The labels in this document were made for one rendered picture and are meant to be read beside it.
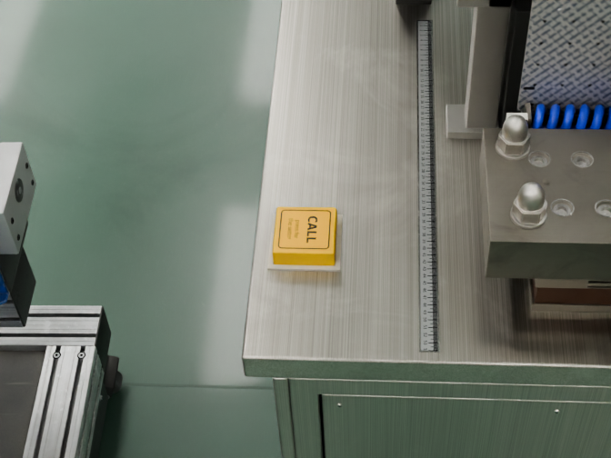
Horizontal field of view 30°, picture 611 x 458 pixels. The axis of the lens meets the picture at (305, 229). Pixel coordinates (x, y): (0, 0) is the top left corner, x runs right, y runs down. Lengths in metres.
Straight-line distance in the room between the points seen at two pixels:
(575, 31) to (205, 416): 1.27
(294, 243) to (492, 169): 0.24
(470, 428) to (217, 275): 1.19
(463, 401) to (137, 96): 1.73
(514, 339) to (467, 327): 0.05
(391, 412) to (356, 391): 0.06
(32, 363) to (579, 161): 1.19
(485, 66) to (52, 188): 1.51
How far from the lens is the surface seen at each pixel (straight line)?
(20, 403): 2.07
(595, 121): 1.26
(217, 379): 2.27
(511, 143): 1.20
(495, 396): 1.26
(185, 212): 2.55
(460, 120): 1.42
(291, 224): 1.28
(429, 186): 1.35
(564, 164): 1.22
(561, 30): 1.21
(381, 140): 1.40
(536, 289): 1.22
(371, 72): 1.49
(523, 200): 1.13
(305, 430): 1.33
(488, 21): 1.30
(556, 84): 1.26
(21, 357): 2.12
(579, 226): 1.16
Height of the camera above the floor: 1.90
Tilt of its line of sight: 50 degrees down
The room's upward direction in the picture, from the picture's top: 4 degrees counter-clockwise
